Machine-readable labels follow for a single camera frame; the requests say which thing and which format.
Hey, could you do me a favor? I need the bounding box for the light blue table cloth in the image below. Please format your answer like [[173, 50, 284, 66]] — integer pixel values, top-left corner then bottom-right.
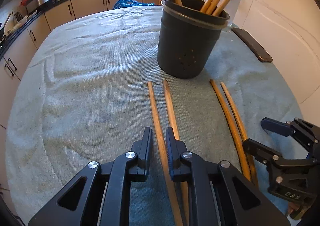
[[5, 6, 307, 223]]

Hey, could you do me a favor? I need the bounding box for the blue plastic bag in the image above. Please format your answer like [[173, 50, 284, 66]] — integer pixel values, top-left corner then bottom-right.
[[113, 0, 154, 10]]

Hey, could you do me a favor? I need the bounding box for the black smartphone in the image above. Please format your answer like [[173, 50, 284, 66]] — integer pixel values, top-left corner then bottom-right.
[[231, 27, 273, 63]]

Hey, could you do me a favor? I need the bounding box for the black utensil holder cup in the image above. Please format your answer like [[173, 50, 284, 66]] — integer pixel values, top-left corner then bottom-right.
[[157, 0, 229, 79]]

